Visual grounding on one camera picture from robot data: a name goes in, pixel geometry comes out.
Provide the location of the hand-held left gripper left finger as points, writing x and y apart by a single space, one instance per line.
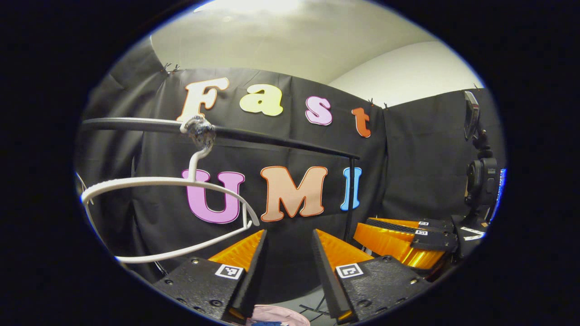
256 271

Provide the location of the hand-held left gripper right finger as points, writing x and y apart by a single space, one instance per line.
326 276

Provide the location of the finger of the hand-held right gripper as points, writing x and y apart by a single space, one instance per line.
435 224
435 242

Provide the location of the white hanger with taped hook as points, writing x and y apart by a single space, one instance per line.
149 182

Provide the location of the black clothes rail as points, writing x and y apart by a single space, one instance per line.
272 138

